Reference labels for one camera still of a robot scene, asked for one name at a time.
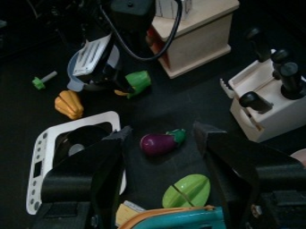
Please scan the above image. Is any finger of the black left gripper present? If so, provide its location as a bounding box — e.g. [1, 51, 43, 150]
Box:
[104, 69, 138, 97]

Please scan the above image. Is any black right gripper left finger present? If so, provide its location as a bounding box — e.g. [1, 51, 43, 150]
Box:
[40, 124, 135, 229]

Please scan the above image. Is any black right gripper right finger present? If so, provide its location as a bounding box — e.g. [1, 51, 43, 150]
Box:
[193, 120, 306, 229]

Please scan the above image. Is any toy corn green husk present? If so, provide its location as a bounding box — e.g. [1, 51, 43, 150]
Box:
[114, 70, 154, 100]

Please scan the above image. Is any grey toy bowl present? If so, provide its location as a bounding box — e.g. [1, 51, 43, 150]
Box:
[66, 44, 120, 93]

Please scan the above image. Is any black round toy pan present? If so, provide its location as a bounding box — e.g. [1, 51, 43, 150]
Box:
[54, 124, 115, 164]

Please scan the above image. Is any purple toy eggplant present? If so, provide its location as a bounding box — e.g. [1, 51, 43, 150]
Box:
[139, 128, 187, 157]

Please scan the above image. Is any yellow toy bell pepper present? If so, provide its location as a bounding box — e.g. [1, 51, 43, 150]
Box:
[54, 89, 86, 121]

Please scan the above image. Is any pink toy plate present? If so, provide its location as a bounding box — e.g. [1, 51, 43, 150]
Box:
[289, 148, 306, 168]

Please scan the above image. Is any white toy stove with buttons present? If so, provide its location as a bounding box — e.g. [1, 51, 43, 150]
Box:
[26, 110, 128, 216]

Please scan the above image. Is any green toy bolt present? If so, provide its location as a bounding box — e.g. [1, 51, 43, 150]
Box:
[31, 70, 59, 91]

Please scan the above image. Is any white wooden knife block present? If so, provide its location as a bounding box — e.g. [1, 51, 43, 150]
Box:
[229, 48, 306, 143]

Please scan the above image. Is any green toy lime slice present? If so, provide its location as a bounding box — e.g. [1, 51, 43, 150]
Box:
[160, 174, 211, 209]

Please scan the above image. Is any pale wooden toy slice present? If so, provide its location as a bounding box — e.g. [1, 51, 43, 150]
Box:
[114, 199, 147, 227]

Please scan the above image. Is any wooden box with red panel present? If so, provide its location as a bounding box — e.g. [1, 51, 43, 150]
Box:
[146, 0, 242, 80]

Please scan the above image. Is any teal basket with orange rim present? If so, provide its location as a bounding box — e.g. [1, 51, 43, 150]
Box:
[118, 205, 227, 229]

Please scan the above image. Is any black camera cable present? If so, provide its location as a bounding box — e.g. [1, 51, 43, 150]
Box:
[96, 0, 185, 63]

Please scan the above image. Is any black-handled serrated toy knife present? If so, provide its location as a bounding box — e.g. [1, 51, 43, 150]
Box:
[218, 78, 275, 115]

